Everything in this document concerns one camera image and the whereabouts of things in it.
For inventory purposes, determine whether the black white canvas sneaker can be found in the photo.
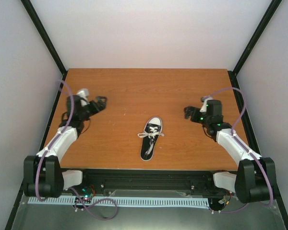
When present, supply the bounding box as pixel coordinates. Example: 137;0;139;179
137;116;164;161

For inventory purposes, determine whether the white shoelace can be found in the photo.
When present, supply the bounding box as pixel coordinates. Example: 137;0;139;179
137;126;164;155

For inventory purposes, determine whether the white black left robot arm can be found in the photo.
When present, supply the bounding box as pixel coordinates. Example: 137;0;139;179
23;93;108;200

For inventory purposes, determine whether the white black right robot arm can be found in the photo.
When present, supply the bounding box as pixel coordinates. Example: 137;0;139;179
184;98;277;204

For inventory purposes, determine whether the circuit board with green led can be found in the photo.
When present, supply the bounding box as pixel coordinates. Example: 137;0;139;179
75;184;96;204

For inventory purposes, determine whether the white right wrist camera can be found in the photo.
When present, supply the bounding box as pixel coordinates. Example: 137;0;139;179
200;96;213;113

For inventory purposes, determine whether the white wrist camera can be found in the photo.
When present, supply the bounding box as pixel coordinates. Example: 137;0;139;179
77;88;89;107
200;96;213;113

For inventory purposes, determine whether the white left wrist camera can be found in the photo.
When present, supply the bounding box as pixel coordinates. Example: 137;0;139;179
77;88;89;107

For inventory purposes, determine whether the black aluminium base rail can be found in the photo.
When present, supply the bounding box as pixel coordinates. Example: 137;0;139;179
21;167;278;199

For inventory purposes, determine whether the black left frame post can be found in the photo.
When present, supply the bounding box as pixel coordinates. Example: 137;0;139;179
20;0;69;75

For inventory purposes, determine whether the black frame post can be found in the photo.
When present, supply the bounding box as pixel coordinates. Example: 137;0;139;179
231;0;283;74
20;0;69;75

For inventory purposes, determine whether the light blue slotted cable duct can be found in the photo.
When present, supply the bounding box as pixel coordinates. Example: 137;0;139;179
27;195;209;209

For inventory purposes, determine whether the black right frame post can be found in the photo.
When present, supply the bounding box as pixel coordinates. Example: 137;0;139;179
231;0;283;74

